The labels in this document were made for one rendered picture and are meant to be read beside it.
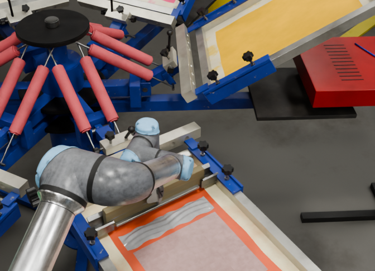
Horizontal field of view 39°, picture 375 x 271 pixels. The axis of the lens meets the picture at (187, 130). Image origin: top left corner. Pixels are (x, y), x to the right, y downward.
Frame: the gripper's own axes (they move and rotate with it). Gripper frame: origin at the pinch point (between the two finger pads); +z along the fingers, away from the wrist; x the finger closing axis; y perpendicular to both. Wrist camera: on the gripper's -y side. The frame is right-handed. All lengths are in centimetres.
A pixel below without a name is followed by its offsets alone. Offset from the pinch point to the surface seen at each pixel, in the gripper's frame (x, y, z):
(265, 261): 40.4, -18.4, 5.6
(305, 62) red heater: -27, -97, -9
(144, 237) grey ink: 10.0, 10.6, 5.1
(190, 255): 24.5, 1.4, 5.6
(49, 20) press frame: -83, 1, -34
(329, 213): -12, -125, 97
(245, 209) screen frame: 20.4, -25.4, 2.6
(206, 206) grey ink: 9.7, -15.6, 5.2
